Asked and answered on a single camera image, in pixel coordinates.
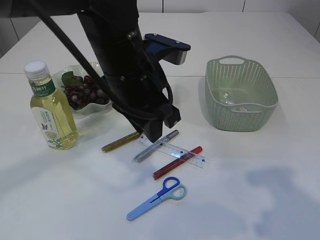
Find red glitter pen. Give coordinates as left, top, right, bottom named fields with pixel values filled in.
left=152, top=146, right=203, bottom=180

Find clear plastic sheet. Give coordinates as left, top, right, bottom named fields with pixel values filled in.
left=219, top=91, right=248, bottom=112

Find green wavy glass plate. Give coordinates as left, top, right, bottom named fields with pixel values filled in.
left=52, top=64, right=112, bottom=115

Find green plastic woven basket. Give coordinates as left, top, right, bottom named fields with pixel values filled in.
left=205, top=55, right=279, bottom=132

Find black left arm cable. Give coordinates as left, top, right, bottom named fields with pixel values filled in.
left=24, top=0, right=176, bottom=121

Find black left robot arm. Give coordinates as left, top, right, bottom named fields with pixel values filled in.
left=0, top=0, right=181, bottom=142

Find silver glitter pen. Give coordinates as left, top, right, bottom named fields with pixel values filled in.
left=133, top=130, right=179, bottom=163

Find blue scissors with cover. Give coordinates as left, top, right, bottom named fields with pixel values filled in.
left=126, top=176, right=188, bottom=222

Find yellow tea drink bottle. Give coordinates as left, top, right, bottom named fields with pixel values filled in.
left=24, top=60, right=79, bottom=150

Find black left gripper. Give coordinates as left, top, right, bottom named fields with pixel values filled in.
left=102, top=64, right=181, bottom=143

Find clear plastic ruler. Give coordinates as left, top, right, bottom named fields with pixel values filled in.
left=136, top=134, right=207, bottom=168

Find gold glitter pen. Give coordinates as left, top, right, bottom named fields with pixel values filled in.
left=101, top=131, right=141, bottom=153

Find purple artificial grape bunch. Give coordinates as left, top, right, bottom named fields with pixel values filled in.
left=61, top=71, right=110, bottom=110

